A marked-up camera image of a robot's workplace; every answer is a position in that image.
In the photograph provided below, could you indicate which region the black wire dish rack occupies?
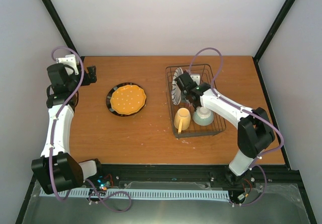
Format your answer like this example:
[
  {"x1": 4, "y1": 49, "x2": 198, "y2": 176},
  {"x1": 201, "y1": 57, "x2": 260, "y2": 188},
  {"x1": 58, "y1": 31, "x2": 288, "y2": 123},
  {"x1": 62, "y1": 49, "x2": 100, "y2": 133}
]
[{"x1": 166, "y1": 64, "x2": 226, "y2": 138}]

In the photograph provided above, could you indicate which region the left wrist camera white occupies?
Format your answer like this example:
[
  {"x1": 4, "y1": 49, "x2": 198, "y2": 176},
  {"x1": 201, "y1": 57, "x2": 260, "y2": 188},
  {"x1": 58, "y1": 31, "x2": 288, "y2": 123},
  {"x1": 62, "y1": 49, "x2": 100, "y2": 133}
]
[{"x1": 56, "y1": 54, "x2": 79, "y2": 76}]

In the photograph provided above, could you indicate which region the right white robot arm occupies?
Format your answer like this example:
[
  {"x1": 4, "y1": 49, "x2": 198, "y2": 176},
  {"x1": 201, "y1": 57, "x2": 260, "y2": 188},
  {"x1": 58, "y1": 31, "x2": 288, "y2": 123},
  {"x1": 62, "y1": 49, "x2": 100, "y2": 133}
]
[{"x1": 174, "y1": 72, "x2": 275, "y2": 176}]

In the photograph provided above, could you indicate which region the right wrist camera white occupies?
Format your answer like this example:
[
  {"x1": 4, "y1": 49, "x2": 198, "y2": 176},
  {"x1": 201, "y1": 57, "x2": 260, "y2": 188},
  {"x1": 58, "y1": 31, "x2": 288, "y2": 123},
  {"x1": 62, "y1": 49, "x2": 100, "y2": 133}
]
[{"x1": 190, "y1": 74, "x2": 201, "y2": 85}]

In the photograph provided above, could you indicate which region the dark striped bottom plate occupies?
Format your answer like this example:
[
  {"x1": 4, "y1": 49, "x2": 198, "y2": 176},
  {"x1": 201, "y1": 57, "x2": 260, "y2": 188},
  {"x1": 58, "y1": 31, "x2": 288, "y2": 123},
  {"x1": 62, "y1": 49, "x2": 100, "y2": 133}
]
[{"x1": 106, "y1": 83, "x2": 140, "y2": 117}]

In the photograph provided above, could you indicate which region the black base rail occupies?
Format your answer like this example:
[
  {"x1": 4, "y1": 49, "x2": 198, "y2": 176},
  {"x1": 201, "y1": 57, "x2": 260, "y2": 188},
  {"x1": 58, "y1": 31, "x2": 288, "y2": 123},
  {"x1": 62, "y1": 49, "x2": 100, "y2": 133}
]
[{"x1": 35, "y1": 164, "x2": 300, "y2": 191}]

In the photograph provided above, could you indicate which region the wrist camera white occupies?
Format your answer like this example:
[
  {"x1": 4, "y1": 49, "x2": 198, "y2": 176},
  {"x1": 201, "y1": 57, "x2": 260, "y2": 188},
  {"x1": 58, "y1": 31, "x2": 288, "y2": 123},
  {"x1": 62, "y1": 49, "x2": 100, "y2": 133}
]
[
  {"x1": 56, "y1": 54, "x2": 79, "y2": 76},
  {"x1": 190, "y1": 74, "x2": 201, "y2": 85}
]

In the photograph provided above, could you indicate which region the yellow dotted scalloped plate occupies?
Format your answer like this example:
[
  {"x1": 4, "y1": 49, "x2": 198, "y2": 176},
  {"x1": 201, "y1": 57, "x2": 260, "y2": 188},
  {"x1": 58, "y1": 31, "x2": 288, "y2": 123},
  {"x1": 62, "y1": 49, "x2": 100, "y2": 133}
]
[{"x1": 110, "y1": 85, "x2": 146, "y2": 115}]

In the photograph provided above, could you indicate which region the light blue cable duct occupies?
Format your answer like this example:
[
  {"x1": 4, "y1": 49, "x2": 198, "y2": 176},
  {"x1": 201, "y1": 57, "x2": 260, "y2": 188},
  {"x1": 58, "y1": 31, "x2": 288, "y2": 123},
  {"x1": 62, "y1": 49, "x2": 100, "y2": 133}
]
[{"x1": 39, "y1": 186, "x2": 230, "y2": 201}]

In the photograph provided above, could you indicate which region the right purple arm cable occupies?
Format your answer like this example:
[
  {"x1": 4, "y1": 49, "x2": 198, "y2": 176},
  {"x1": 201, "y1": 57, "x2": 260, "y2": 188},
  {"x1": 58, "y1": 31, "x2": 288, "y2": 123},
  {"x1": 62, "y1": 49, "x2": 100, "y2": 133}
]
[{"x1": 188, "y1": 47, "x2": 285, "y2": 206}]

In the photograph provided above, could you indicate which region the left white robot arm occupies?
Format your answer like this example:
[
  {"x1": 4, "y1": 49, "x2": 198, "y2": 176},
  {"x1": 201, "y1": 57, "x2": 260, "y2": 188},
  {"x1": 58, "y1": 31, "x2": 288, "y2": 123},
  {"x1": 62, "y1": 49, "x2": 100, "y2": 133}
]
[{"x1": 31, "y1": 63, "x2": 105, "y2": 195}]

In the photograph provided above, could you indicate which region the yellow ceramic mug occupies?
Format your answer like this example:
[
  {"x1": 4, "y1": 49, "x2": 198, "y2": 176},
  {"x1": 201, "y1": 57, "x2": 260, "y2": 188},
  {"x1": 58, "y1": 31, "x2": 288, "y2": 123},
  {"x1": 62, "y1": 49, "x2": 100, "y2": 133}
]
[{"x1": 174, "y1": 108, "x2": 191, "y2": 134}]

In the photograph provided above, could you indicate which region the white blue striped plate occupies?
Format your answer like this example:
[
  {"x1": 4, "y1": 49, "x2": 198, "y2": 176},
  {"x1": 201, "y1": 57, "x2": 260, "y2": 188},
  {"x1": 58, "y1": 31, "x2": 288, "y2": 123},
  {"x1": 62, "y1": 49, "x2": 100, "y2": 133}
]
[{"x1": 171, "y1": 67, "x2": 183, "y2": 106}]

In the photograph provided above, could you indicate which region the pale green ceramic bowl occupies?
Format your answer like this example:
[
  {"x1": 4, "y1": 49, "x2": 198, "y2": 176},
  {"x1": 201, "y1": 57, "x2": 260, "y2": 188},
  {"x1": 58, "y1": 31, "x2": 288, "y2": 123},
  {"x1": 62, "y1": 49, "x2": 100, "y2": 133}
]
[{"x1": 193, "y1": 107, "x2": 214, "y2": 126}]

